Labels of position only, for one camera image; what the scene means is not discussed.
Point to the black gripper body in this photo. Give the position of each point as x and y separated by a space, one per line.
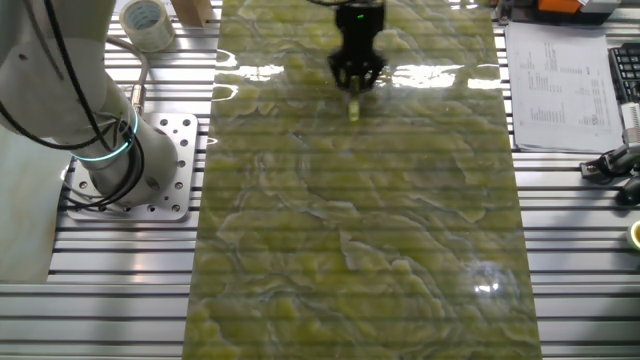
360 30

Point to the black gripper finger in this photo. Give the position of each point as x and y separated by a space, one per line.
375 70
340 70

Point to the green marble pattern mat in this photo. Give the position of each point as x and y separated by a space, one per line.
350 225

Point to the black device box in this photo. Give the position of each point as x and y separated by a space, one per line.
520 12

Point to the wooden block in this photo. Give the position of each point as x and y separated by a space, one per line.
192 12

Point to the beige tape roll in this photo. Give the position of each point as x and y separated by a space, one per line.
162 32

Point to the printed paper sheet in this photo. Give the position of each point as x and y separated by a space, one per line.
560 85

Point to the orange block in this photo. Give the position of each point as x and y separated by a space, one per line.
560 5

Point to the white disc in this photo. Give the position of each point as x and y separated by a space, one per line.
120 4

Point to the black keyboard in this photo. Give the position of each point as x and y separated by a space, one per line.
627 70

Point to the black clamp tool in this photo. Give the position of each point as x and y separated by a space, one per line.
620 157

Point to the white ribbed adapter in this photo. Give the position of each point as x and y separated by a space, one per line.
631 122

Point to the green tape roll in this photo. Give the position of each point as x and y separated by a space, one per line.
636 235

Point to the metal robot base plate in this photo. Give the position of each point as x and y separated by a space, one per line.
175 165

